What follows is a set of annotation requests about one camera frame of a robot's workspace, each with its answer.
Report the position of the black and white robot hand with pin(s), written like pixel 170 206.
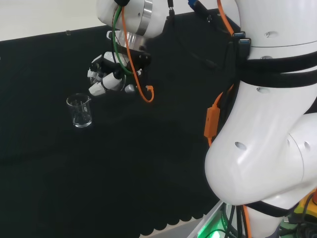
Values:
pixel 110 81

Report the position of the clear glass beaker with graduations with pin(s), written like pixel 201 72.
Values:
pixel 79 116

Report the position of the small clear clip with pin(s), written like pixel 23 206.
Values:
pixel 67 33

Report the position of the black bench cloth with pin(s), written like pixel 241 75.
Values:
pixel 74 173

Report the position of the blue USB plugs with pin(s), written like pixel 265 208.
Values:
pixel 244 39

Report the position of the yellow stop button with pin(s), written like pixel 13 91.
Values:
pixel 305 205

